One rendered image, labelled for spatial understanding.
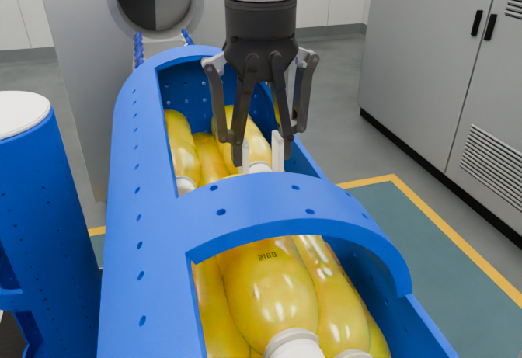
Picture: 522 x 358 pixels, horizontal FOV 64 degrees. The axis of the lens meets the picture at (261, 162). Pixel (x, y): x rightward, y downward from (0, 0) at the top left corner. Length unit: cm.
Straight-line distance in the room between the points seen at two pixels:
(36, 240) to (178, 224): 81
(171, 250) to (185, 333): 7
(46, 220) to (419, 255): 166
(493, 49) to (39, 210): 200
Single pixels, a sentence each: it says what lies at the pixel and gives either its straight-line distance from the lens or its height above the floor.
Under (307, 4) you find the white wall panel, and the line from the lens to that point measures 545.
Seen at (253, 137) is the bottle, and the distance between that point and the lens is 58.
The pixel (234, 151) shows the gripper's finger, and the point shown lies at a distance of 51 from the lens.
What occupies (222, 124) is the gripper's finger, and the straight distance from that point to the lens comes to 48.
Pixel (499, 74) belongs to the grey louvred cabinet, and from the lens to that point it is 228.
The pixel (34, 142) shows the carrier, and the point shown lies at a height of 100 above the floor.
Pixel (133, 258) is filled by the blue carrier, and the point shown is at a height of 119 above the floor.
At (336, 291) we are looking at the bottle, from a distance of 38.
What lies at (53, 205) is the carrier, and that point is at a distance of 110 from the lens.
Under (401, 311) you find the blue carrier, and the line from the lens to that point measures 45.
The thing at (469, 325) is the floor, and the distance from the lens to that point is 197.
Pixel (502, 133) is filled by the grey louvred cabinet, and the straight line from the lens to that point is 230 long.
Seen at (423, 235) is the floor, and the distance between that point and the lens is 230.
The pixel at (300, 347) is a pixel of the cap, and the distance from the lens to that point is 30.
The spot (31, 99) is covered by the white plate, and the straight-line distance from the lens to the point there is 113.
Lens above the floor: 142
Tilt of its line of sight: 32 degrees down
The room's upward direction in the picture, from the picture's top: straight up
